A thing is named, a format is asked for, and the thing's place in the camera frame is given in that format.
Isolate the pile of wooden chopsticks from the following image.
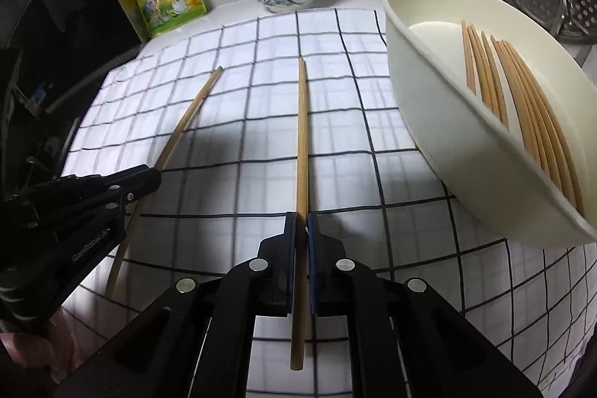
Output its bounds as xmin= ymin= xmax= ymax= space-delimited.
xmin=461 ymin=20 xmax=584 ymax=212

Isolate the long single wooden chopstick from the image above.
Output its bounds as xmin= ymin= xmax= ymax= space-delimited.
xmin=289 ymin=57 xmax=309 ymax=372
xmin=105 ymin=66 xmax=224 ymax=298

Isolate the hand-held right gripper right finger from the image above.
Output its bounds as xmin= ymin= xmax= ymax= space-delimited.
xmin=307 ymin=210 xmax=544 ymax=398

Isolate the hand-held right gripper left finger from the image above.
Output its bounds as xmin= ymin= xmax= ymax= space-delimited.
xmin=53 ymin=211 xmax=298 ymax=398

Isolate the white oval plastic basin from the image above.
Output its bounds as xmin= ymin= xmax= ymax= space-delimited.
xmin=381 ymin=0 xmax=597 ymax=248

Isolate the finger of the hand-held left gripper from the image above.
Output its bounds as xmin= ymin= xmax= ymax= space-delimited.
xmin=99 ymin=164 xmax=162 ymax=213

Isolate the black gas stove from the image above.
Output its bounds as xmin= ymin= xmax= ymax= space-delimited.
xmin=0 ymin=48 xmax=80 ymax=203

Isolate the white black checked cloth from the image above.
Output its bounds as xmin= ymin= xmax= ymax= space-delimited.
xmin=60 ymin=6 xmax=597 ymax=398

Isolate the person's left hand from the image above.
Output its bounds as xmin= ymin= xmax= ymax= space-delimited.
xmin=0 ymin=309 xmax=101 ymax=385

